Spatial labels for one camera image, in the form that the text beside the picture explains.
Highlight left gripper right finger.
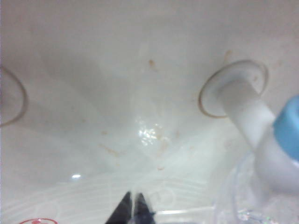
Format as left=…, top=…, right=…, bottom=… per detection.
left=133, top=192, right=157, bottom=224

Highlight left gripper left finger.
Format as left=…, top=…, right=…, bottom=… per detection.
left=105, top=191, right=133, bottom=224

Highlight clear plastic mug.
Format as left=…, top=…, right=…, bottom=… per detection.
left=154, top=151, right=299, bottom=224

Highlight white water dispenser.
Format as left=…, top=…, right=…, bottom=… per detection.
left=0, top=0, right=299, bottom=224

